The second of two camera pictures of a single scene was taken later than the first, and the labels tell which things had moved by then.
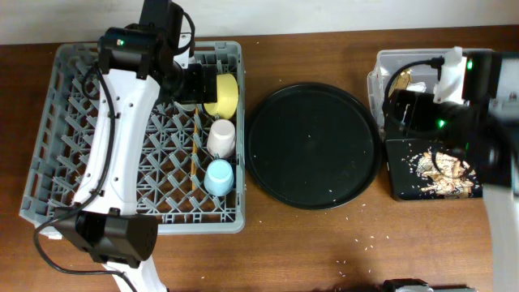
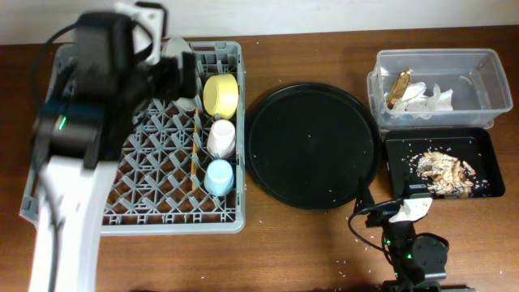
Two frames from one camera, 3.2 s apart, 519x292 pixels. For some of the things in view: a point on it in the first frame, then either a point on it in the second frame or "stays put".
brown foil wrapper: [401, 82] stays put
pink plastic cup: [221, 138] stays put
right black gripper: [419, 103] to [365, 198]
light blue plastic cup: [219, 178] stays put
